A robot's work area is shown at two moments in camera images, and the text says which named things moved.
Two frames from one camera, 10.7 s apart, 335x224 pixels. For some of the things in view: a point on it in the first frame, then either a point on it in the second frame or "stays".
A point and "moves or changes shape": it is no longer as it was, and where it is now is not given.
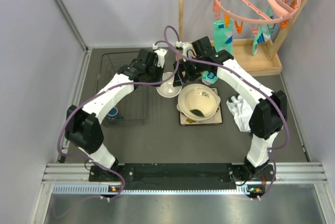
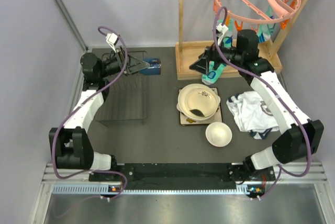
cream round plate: (205, 120) stays
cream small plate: (201, 102) stays
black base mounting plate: (180, 176) stays
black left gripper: (160, 74) → (134, 65)
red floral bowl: (166, 89) → (218, 134)
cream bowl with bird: (198, 102) stays
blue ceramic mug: (113, 114) moves or changes shape
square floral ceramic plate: (216, 120) stays
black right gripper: (179, 80) → (203, 64)
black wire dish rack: (135, 106) stays
